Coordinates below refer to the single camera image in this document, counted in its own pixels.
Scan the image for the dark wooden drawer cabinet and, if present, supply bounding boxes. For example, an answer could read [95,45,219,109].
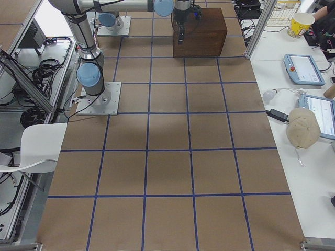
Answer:
[172,8,228,58]

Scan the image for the white light bulb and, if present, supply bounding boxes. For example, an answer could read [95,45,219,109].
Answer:
[262,89,278,102]

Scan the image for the yellow paper cup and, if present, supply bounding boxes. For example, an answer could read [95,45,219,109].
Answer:
[287,13,315,38]

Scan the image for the black power adapter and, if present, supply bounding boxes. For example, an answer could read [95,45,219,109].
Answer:
[266,109,288,122]

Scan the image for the upper blue teach pendant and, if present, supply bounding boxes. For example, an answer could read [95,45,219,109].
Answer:
[283,54,325,86]

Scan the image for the blue teach pendant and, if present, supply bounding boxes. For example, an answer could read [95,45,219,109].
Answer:
[283,54,325,86]
[298,94,334,140]

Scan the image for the grey control box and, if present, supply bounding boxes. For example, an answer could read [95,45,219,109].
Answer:
[18,19,46,56]

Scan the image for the beige baseball cap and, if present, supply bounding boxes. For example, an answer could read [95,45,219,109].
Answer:
[286,107,321,149]

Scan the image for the cardboard tube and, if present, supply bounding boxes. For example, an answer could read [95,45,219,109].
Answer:
[323,85,335,99]

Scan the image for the lower blue teach pendant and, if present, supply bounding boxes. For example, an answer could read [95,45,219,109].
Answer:
[298,94,334,140]

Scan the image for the white plastic chair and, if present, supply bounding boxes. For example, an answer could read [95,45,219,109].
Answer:
[1,123,67,174]

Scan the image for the aluminium frame post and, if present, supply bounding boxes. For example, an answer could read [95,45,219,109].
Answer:
[244,0,277,59]

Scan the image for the yellow wire basket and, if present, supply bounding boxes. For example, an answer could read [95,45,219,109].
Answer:
[267,1,302,27]

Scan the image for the black cable bundle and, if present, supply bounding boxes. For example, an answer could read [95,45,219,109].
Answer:
[32,59,65,88]

